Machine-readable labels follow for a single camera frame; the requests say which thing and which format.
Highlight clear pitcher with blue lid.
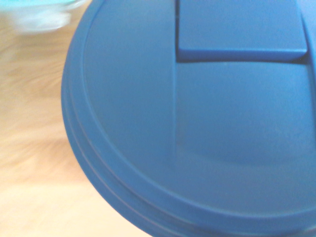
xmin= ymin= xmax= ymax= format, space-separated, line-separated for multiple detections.
xmin=61 ymin=0 xmax=316 ymax=237

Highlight glass food container teal lid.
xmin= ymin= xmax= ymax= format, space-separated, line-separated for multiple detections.
xmin=0 ymin=0 xmax=87 ymax=32

